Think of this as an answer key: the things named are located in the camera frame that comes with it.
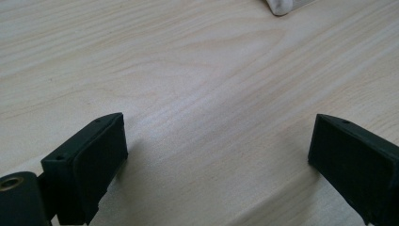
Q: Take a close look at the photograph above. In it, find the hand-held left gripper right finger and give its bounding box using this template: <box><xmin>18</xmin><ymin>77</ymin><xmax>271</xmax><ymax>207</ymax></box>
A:
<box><xmin>307</xmin><ymin>113</ymin><xmax>399</xmax><ymax>226</ymax></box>

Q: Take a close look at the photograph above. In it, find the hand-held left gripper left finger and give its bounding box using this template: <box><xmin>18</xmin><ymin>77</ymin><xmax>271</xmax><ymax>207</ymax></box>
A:
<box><xmin>40</xmin><ymin>112</ymin><xmax>129</xmax><ymax>226</ymax></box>

